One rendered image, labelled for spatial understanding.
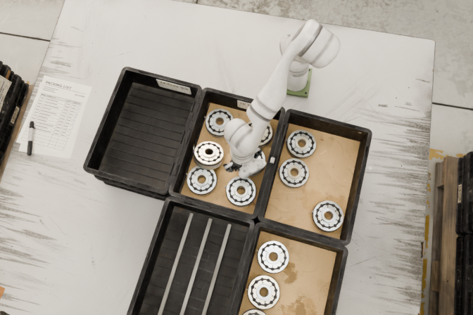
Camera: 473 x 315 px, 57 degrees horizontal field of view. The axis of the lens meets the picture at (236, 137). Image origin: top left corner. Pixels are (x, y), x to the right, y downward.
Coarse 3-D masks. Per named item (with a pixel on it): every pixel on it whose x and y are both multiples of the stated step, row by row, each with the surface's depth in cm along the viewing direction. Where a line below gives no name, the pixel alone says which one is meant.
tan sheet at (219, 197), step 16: (208, 112) 161; (240, 112) 161; (272, 128) 159; (224, 144) 157; (192, 160) 155; (224, 160) 155; (224, 176) 153; (256, 176) 153; (224, 192) 152; (240, 192) 152; (256, 192) 152; (240, 208) 150
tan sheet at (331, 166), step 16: (288, 128) 159; (304, 128) 158; (320, 144) 156; (336, 144) 156; (352, 144) 156; (304, 160) 155; (320, 160) 155; (336, 160) 155; (352, 160) 154; (320, 176) 153; (336, 176) 153; (352, 176) 153; (272, 192) 152; (288, 192) 151; (304, 192) 151; (320, 192) 151; (336, 192) 151; (272, 208) 150; (288, 208) 150; (304, 208) 150; (288, 224) 148; (304, 224) 148
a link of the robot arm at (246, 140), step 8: (248, 112) 115; (256, 112) 114; (256, 120) 114; (264, 120) 115; (240, 128) 118; (248, 128) 118; (256, 128) 115; (264, 128) 116; (232, 136) 118; (240, 136) 117; (248, 136) 117; (256, 136) 116; (232, 144) 120; (240, 144) 117; (248, 144) 116; (256, 144) 118; (248, 152) 118
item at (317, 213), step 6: (318, 204) 147; (324, 204) 147; (330, 204) 147; (336, 204) 147; (318, 210) 146; (336, 210) 146; (318, 216) 146; (336, 216) 145; (342, 216) 145; (318, 222) 145; (324, 222) 145; (336, 222) 145; (342, 222) 145; (324, 228) 144; (330, 228) 145; (336, 228) 144
